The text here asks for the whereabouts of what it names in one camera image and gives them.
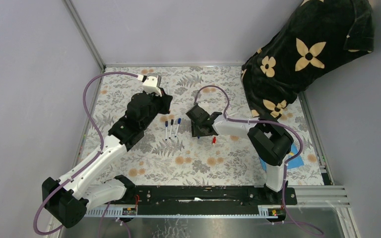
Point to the white pen three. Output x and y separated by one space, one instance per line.
171 128

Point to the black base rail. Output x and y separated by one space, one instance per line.
205 200

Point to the black floral blanket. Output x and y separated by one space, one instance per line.
319 36

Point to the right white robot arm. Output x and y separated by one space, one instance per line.
270 139

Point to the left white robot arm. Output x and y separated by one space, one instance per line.
70 196

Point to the white pen two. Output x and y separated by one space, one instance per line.
166 130

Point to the white pen one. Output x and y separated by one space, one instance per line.
177 127

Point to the floral patterned table mat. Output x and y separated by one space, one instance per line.
181 160

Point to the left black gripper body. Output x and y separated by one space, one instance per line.
158 105

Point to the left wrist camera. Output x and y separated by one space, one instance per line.
151 83

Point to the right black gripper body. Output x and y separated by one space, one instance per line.
196 131

